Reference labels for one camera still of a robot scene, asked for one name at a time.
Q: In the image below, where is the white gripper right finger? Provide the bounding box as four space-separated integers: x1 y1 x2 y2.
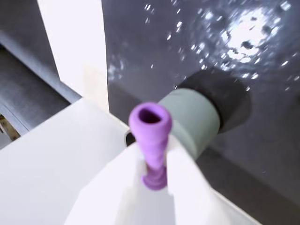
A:
166 137 235 225

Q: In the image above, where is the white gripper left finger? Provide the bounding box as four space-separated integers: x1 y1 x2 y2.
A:
65 142 175 225

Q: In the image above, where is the purple pen grip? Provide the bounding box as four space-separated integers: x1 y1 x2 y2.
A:
128 102 174 191

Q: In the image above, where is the pale green steel-rimmed mug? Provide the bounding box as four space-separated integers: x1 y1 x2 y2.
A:
124 88 222 161

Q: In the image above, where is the black table mat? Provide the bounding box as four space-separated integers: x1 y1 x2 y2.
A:
100 0 300 225

